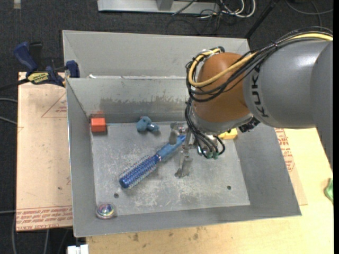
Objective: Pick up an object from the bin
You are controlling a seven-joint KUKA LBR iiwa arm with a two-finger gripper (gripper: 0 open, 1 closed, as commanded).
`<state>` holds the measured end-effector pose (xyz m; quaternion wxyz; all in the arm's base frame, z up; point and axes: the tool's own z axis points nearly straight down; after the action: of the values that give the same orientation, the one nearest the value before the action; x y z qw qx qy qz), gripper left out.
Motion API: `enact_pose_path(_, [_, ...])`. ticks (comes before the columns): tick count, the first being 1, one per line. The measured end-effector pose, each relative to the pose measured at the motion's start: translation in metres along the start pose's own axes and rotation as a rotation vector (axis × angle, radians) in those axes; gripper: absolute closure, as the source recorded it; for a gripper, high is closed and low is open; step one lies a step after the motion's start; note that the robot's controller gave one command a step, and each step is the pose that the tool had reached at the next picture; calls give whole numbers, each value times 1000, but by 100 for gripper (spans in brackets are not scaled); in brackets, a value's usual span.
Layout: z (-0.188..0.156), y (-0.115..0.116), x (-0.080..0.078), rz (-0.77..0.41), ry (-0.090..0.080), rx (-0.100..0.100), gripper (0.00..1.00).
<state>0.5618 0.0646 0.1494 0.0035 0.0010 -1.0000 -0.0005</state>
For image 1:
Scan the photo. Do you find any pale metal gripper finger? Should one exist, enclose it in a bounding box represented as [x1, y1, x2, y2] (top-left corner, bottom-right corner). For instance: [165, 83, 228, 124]
[168, 122, 187, 145]
[174, 150, 193, 179]

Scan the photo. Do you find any yellow block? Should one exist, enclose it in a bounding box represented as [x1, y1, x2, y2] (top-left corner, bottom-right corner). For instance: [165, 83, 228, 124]
[217, 128, 238, 140]

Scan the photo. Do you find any blue toy animal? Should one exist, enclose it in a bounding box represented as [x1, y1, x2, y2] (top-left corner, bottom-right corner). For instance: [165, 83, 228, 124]
[136, 116, 160, 134]

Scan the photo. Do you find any grey metal bin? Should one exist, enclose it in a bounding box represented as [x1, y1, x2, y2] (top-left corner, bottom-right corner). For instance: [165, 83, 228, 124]
[62, 30, 302, 238]

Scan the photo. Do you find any blue hairbrush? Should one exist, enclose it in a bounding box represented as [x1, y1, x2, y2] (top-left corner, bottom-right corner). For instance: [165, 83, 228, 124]
[118, 134, 186, 190]

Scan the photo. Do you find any red-orange block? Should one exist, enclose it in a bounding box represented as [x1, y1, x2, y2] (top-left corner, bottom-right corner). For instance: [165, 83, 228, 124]
[90, 117, 107, 133]

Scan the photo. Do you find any shiny iridescent round thing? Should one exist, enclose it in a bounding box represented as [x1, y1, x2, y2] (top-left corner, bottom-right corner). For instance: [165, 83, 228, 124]
[95, 202, 117, 220]

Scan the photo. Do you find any brown cardboard board, red print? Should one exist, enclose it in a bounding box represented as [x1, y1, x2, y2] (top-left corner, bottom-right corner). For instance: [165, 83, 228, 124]
[15, 71, 309, 232]

